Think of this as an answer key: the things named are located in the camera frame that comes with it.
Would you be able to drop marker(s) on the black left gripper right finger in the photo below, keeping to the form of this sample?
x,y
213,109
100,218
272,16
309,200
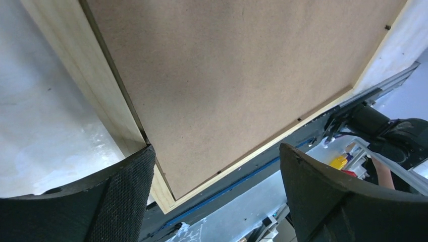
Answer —
x,y
329,205

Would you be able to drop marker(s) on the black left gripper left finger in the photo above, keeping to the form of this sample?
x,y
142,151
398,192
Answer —
x,y
108,205

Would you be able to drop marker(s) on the light wooden picture frame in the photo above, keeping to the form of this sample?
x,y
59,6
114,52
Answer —
x,y
67,30

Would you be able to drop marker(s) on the brown cardboard backing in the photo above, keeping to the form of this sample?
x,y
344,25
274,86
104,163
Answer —
x,y
211,81

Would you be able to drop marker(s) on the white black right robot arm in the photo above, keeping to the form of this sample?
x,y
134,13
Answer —
x,y
403,141

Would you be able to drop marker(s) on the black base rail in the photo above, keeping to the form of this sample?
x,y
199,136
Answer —
x,y
239,201

